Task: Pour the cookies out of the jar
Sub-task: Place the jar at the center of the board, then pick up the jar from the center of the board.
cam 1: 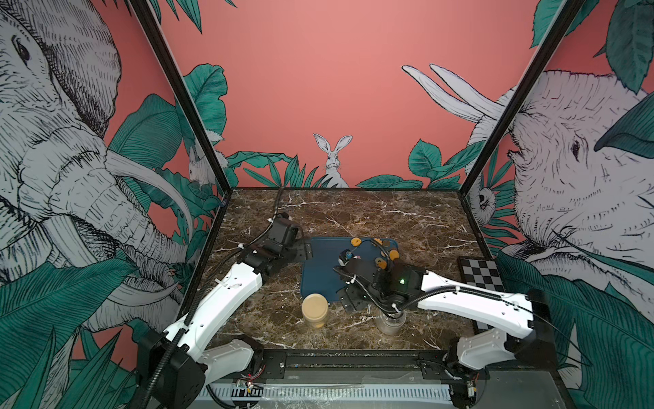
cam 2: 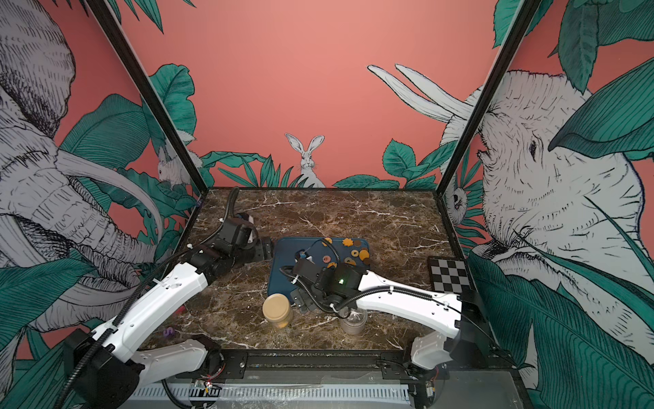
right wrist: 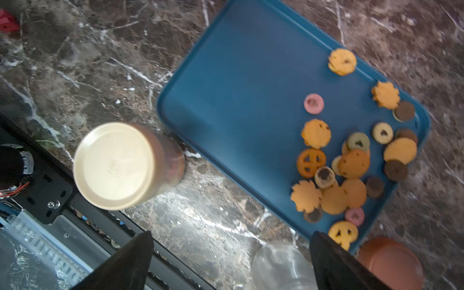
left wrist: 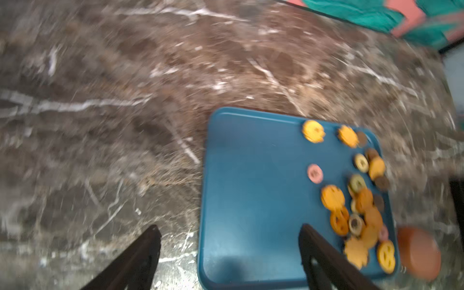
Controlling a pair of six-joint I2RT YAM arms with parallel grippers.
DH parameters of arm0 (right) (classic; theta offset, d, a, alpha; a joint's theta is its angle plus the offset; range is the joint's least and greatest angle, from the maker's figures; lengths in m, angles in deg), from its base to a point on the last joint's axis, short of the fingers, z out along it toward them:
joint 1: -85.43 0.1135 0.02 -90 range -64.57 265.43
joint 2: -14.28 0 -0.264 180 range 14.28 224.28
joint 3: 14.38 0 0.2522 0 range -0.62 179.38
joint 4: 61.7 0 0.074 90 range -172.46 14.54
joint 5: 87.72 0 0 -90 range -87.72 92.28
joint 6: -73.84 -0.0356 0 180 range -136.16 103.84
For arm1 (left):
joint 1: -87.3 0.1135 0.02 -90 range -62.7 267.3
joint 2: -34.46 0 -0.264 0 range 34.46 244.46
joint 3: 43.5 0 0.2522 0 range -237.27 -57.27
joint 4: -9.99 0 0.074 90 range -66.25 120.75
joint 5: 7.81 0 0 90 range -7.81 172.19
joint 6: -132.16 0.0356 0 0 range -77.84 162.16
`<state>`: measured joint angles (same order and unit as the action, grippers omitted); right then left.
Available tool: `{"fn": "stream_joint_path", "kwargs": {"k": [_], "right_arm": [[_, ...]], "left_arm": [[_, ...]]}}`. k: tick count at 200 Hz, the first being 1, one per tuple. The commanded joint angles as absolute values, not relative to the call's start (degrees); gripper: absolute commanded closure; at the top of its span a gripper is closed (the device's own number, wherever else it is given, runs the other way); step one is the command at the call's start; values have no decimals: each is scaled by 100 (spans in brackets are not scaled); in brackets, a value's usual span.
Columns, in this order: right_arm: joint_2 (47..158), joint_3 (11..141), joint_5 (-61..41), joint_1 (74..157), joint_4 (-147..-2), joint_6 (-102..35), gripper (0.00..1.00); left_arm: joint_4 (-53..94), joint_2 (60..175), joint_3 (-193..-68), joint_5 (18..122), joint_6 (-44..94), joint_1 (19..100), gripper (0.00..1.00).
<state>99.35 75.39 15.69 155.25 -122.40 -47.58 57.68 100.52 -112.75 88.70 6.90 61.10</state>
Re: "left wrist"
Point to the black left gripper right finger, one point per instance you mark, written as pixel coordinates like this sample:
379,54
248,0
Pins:
325,267

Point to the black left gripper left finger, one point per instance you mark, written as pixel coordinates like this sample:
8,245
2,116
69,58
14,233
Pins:
134,268

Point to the orange-brown jar lid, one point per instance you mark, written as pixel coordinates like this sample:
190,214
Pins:
419,253

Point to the orange flower cookie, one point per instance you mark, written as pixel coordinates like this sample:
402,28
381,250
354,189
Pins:
356,252

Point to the orange pretzel cookie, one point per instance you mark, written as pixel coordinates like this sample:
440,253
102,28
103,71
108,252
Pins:
340,221

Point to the teal rectangular tray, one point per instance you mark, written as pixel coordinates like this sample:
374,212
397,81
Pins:
257,195

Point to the yellow round cookie far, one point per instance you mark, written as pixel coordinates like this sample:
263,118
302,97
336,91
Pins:
313,131

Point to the pink ring cookie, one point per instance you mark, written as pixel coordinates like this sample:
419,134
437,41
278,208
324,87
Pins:
315,174

